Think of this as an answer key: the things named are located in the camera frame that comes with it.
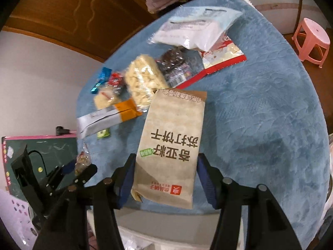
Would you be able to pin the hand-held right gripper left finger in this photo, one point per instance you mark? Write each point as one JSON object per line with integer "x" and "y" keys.
{"x": 126, "y": 185}

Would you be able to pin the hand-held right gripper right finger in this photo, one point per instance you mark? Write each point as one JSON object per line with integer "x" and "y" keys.
{"x": 205, "y": 182}

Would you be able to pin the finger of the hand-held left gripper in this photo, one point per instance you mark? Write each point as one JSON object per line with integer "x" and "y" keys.
{"x": 87, "y": 174}
{"x": 69, "y": 166}

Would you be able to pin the small clear nut packet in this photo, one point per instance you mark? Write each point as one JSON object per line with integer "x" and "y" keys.
{"x": 82, "y": 161}

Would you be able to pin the brown cracker packet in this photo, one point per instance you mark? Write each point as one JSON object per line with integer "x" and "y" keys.
{"x": 171, "y": 140}

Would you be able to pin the large white blue bag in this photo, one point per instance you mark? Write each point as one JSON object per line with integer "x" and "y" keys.
{"x": 192, "y": 30}

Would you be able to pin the pink spotted sheet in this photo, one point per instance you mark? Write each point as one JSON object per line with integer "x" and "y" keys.
{"x": 15, "y": 213}

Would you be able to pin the black easel knob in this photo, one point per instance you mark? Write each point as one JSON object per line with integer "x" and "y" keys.
{"x": 62, "y": 130}

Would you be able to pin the green snack packet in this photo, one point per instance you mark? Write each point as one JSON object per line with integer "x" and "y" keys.
{"x": 103, "y": 133}

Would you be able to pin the orange grey snack packet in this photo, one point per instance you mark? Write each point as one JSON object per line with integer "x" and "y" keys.
{"x": 104, "y": 119}

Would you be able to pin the small beige snack packet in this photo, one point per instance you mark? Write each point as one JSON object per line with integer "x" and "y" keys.
{"x": 105, "y": 99}

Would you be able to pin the small blue snack packet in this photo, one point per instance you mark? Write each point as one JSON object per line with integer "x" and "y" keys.
{"x": 102, "y": 76}

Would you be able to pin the small red snack packet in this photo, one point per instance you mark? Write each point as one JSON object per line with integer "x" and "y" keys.
{"x": 115, "y": 79}

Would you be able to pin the clear bag of white puffs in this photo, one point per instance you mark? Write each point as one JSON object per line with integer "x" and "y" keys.
{"x": 143, "y": 80}

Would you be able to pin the dark snack packet red strip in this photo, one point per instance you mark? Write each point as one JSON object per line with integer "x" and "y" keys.
{"x": 174, "y": 62}

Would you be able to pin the red white snack packet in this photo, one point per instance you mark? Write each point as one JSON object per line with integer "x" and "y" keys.
{"x": 223, "y": 54}

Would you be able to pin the brown wooden door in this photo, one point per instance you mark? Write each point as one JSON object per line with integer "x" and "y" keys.
{"x": 65, "y": 13}

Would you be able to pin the pink plastic stool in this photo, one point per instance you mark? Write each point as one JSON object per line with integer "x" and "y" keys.
{"x": 311, "y": 39}

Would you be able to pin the pale wardrobe pink stripes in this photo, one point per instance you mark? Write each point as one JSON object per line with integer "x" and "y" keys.
{"x": 273, "y": 5}

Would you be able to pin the green chalkboard pink frame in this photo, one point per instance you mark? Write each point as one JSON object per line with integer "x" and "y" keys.
{"x": 52, "y": 148}

